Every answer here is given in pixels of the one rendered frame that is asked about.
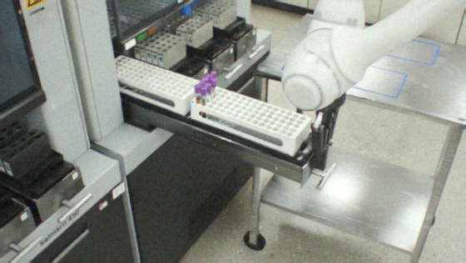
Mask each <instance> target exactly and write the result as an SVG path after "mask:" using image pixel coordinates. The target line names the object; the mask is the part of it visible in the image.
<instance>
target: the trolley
mask: <svg viewBox="0 0 466 263"><path fill-rule="evenodd" d="M312 19H313V15H312V14H308V13H306V14H305V16H304V17H303V18H302V19H301V20H300V21H299V22H298V24H297V25H296V26H295V27H294V28H293V29H292V30H291V31H290V33H288V35H287V36H286V37H285V38H284V39H283V40H282V42H281V43H280V44H279V45H277V46H276V47H275V50H274V51H273V52H272V53H271V54H270V55H269V56H268V57H267V58H266V59H265V60H264V61H263V62H262V63H261V64H260V66H259V67H258V68H257V69H256V70H255V75H256V83H255V99H256V100H259V101H262V102H265V80H266V79H270V80H273V81H277V82H281V80H282V73H283V71H284V68H285V64H286V63H287V61H288V58H289V56H290V54H291V53H292V52H293V51H294V49H295V48H296V47H297V46H298V45H299V44H300V42H301V41H302V40H303V39H304V38H305V37H306V34H307V33H308V31H309V28H310V22H312ZM346 99H349V100H351V101H355V102H361V103H364V104H366V105H370V106H373V107H378V108H382V109H385V110H388V111H392V112H399V113H403V114H405V115H409V116H412V117H417V118H420V119H424V120H426V121H430V122H436V123H438V124H444V125H447V126H449V129H448V132H447V135H446V137H445V142H444V147H443V149H442V151H441V154H440V157H439V160H438V163H437V166H436V168H435V173H434V176H431V175H429V174H426V173H423V172H417V171H414V170H410V169H408V168H405V167H402V166H397V165H395V164H392V163H389V162H387V161H379V160H376V159H374V158H371V157H368V156H363V155H361V154H358V153H355V152H352V151H348V150H342V149H339V148H337V147H334V146H329V150H328V156H327V161H326V168H325V170H324V171H323V172H324V173H326V171H327V170H328V168H329V167H330V165H331V163H332V162H334V163H336V165H337V167H336V168H335V170H334V171H333V173H332V174H331V176H330V177H329V178H328V180H327V181H326V183H325V185H324V187H323V188H322V189H321V190H317V189H316V186H317V185H318V183H319V182H320V180H321V178H322V177H321V176H315V175H312V176H310V178H309V180H308V181H307V182H306V183H305V185H304V186H303V187H302V189H300V188H301V184H300V183H298V182H296V181H292V180H290V179H289V178H286V177H284V176H278V175H276V174H274V175H273V176H272V177H271V179H270V180H269V182H268V183H267V185H266V186H265V189H264V190H263V191H262V193H260V191H261V176H262V168H260V167H258V166H255V165H253V172H252V193H251V216H250V231H247V232H246V234H245V235H244V238H243V240H244V242H245V243H246V245H247V246H248V247H250V249H252V250H253V251H262V250H263V249H264V247H265V243H266V242H265V238H264V237H263V236H262V234H261V233H260V228H259V223H260V203H261V202H263V203H264V204H266V205H269V206H273V207H275V208H277V209H280V210H282V211H286V212H288V213H290V214H293V215H298V216H301V217H304V218H306V219H309V220H311V221H314V222H317V223H320V224H321V225H324V226H330V227H333V228H335V229H336V230H339V231H343V232H345V233H347V234H350V235H352V236H358V237H360V238H363V239H366V240H368V241H371V242H374V243H376V244H379V245H382V246H387V247H389V248H390V249H393V250H396V251H399V252H402V253H404V254H409V255H411V257H410V259H409V263H419V257H420V254H421V252H422V249H423V247H424V243H425V241H426V239H427V236H428V233H429V230H430V227H431V226H432V225H433V224H434V220H435V216H434V214H435V212H436V209H437V206H438V205H439V201H440V198H441V196H442V194H443V191H444V185H445V182H446V181H447V178H448V175H449V171H450V170H451V167H452V165H453V162H454V156H455V153H456V151H457V149H458V147H459V143H460V140H461V137H462V135H463V133H464V129H465V127H466V46H463V45H459V44H455V43H447V42H441V41H436V40H433V39H428V38H424V37H416V38H414V39H413V40H411V41H409V42H407V43H405V44H404V45H403V46H402V47H400V48H399V49H397V50H396V51H393V52H391V53H390V54H389V55H387V56H385V57H383V58H382V59H380V60H378V61H377V62H374V63H372V65H371V66H369V67H368V68H367V70H366V72H365V74H364V79H363V80H362V81H361V82H359V83H358V84H356V85H355V86H352V87H351V88H350V89H349V90H348V91H347V95H346Z"/></svg>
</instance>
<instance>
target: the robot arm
mask: <svg viewBox="0 0 466 263"><path fill-rule="evenodd" d="M464 4H466V0H411V1H409V2H408V3H407V4H406V5H404V6H402V7H401V8H400V9H399V10H398V11H396V12H394V13H393V14H391V15H390V16H388V17H387V18H385V19H383V20H382V21H380V22H378V23H376V24H375V25H374V26H370V27H367V28H366V29H364V22H365V17H364V4H363V1H362V0H319V2H318V4H317V6H316V8H315V10H314V15H313V19H312V22H310V28H309V31H308V33H307V34H306V37H305V38H304V39H303V40H302V41H301V42H300V44H299V45H298V46H297V47H296V48H295V49H294V51H293V52H292V53H291V54H290V56H289V58H288V61H287V63H286V64H285V68H284V71H283V73H282V80H281V83H282V89H283V91H284V92H285V95H286V96H287V97H288V98H289V101H290V102H291V103H292V104H293V105H294V106H295V107H297V108H299V109H300V110H302V111H315V123H313V122H312V123H311V124H310V128H311V136H312V150H314V162H313V167H314V168H315V169H318V170H320V171H324V170H325V168H326V161H327V156H328V150H329V146H332V145H333V142H331V141H330V139H332V137H333V135H334V131H335V125H336V122H337V118H338V115H339V109H340V107H341V106H343V105H344V104H345V99H346V95H347V91H348V90H349V89H350V88H351V87H352V86H355V85H356V84H358V83H359V82H361V81H362V80H363V79H364V74H365V72H366V70H367V68H368V67H369V66H371V65H372V63H374V62H377V61H378V60H380V59H382V58H383V57H385V56H387V55H389V54H390V53H391V52H393V51H396V50H397V49H399V48H400V47H402V46H403V45H404V44H405V43H407V42H409V41H411V40H413V39H414V38H416V37H417V36H418V35H420V34H421V33H422V32H424V31H425V30H428V29H430V28H431V27H432V26H433V25H434V24H436V23H437V22H439V21H440V20H443V19H444V18H446V17H447V16H448V15H449V14H450V13H452V12H454V11H457V10H458V9H459V8H460V7H462V6H463V5H464ZM327 145H328V146H327Z"/></svg>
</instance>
